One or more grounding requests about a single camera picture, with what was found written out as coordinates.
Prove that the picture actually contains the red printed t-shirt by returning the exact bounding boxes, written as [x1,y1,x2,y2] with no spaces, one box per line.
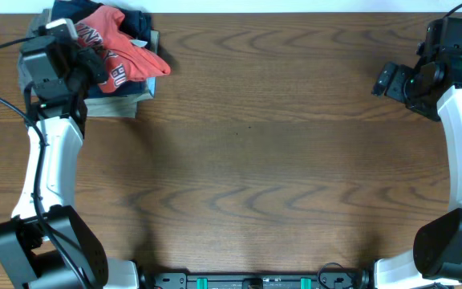
[75,6,171,93]

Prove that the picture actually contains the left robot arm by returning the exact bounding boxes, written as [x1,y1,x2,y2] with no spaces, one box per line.
[0,35,140,288]

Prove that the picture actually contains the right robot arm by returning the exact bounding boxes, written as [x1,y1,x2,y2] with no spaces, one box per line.
[370,16,462,288]

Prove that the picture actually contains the beige folded garment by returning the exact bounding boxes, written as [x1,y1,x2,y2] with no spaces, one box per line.
[34,8,160,120]

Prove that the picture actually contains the light blue folded garment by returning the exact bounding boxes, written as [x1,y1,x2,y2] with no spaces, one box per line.
[146,77,156,98]

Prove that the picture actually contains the navy folded garment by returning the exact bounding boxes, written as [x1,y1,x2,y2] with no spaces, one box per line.
[51,0,152,99]

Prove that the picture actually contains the left black cable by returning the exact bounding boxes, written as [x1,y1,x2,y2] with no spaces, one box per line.
[0,35,95,289]

